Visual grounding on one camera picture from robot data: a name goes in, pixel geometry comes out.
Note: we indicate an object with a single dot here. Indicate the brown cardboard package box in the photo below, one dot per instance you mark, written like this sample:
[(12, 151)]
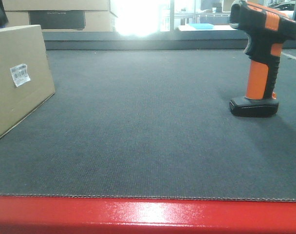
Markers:
[(22, 45)]

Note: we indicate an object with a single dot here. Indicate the orange black barcode scanner gun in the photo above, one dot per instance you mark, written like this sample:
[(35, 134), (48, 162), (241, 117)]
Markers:
[(267, 30)]

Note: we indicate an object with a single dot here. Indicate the large printed cardboard box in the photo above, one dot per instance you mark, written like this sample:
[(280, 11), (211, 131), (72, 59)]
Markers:
[(62, 21)]

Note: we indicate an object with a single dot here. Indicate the upper stacked cardboard box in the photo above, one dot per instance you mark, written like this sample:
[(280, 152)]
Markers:
[(86, 5)]

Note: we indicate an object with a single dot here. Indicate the white barcode label sticker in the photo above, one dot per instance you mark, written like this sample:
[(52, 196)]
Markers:
[(19, 74)]

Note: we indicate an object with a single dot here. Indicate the red metal conveyor table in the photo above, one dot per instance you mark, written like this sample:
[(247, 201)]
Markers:
[(67, 215)]

